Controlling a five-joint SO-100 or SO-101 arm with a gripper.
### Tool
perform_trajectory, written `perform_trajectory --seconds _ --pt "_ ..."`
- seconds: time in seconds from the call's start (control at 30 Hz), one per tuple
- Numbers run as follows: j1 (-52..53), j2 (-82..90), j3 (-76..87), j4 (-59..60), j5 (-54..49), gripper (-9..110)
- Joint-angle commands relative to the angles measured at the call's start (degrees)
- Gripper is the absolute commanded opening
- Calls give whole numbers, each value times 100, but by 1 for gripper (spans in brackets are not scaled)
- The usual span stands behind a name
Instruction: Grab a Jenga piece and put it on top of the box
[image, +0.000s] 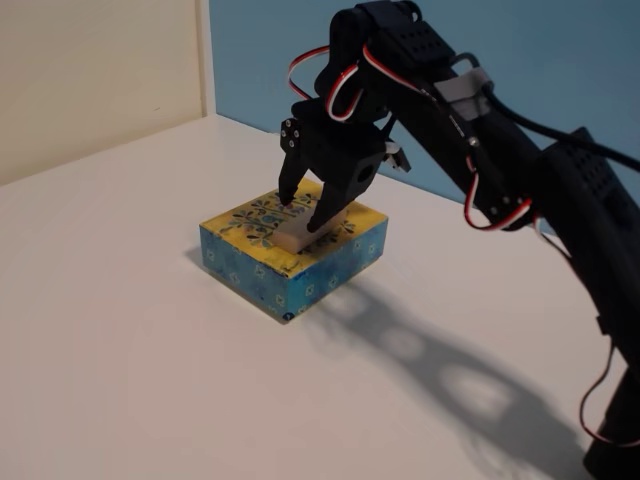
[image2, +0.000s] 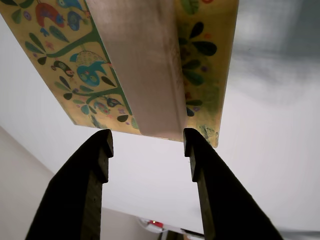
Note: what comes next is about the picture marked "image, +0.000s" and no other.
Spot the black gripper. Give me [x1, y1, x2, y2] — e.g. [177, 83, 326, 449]
[277, 97, 394, 234]

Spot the wooden Jenga block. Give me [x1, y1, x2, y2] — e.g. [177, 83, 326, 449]
[273, 207, 351, 253]

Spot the yellow and blue floral box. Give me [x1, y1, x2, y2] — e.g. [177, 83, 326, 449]
[198, 176, 390, 325]

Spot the blue backdrop board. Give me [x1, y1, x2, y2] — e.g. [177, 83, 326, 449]
[207, 0, 640, 236]

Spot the grey tape strip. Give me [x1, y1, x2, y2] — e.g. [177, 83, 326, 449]
[433, 69, 494, 121]

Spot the red white black servo cable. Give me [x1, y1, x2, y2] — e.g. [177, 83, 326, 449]
[326, 44, 441, 123]
[579, 344, 640, 446]
[288, 45, 332, 101]
[464, 154, 535, 232]

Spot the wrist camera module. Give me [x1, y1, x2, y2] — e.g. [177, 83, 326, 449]
[383, 141, 412, 174]

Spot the black camera cable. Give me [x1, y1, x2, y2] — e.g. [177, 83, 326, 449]
[449, 52, 640, 171]

